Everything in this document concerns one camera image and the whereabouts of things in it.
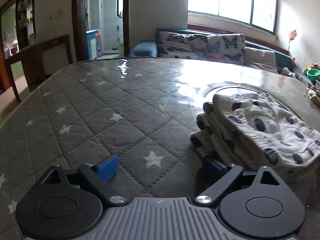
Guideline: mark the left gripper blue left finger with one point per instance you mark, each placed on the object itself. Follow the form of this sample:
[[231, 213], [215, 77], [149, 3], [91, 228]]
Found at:
[[95, 179]]

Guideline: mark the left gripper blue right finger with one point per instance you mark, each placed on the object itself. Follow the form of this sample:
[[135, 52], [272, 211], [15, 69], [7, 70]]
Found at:
[[223, 179]]

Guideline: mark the white polka dot garment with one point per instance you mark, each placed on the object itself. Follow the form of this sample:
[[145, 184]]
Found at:
[[253, 130]]

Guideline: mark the grey quilted star table cover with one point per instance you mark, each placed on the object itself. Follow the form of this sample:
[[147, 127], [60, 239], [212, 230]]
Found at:
[[142, 110]]

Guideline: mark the grey plush toy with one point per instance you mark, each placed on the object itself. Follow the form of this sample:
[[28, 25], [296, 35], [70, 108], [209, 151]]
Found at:
[[285, 71]]

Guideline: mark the folded yellow patterned blanket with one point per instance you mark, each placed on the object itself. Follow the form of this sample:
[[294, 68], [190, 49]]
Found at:
[[313, 94]]

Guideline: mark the plain white cushion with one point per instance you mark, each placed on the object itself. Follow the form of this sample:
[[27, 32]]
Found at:
[[260, 59]]

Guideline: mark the butterfly print pillow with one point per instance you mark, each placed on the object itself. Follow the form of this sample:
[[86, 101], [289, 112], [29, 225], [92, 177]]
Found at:
[[229, 48]]

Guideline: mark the green plastic bowl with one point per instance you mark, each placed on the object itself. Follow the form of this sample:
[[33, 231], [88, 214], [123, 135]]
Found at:
[[313, 74]]

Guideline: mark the blue sofa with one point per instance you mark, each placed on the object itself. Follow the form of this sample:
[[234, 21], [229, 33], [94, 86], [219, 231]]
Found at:
[[149, 49]]

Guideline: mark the brown teddy bear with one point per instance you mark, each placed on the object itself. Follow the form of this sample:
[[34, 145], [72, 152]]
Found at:
[[312, 66]]

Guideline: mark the blue white cabinet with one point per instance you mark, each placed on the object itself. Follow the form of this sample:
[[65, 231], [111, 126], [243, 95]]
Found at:
[[92, 43]]

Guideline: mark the colourful pinwheel toy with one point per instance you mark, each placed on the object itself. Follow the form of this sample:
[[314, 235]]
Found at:
[[292, 36]]

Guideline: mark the dark wooden wall shelf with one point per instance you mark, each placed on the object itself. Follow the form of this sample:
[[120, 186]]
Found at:
[[44, 35]]

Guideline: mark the window with green frame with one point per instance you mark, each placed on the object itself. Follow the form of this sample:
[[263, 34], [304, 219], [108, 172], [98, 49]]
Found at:
[[261, 14]]

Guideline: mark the dark wooden door frame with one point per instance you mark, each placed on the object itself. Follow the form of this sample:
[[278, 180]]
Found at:
[[111, 17]]

